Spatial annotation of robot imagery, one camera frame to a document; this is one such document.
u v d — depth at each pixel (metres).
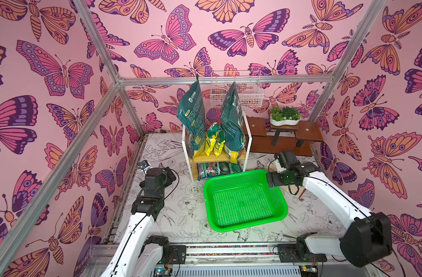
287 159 0.65
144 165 0.67
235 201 0.90
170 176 0.74
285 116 0.89
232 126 0.60
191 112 0.63
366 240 0.40
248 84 0.95
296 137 0.97
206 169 0.90
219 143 0.75
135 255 0.43
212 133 0.79
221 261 0.73
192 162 0.80
